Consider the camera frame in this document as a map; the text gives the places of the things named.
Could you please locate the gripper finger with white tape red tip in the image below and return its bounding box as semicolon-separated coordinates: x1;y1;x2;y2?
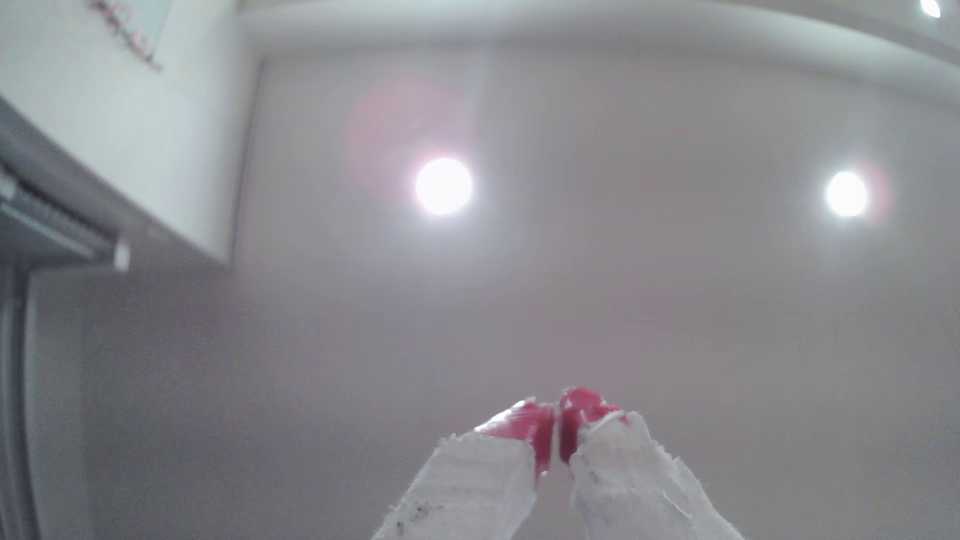
558;386;747;540
371;397;557;540

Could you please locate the grey roller blind housing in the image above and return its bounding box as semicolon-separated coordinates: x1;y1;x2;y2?
0;97;132;273

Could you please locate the grey window frame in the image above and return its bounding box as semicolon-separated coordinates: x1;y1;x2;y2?
0;262;39;540

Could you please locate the white wall picture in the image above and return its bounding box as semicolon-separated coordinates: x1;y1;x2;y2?
86;0;175;72

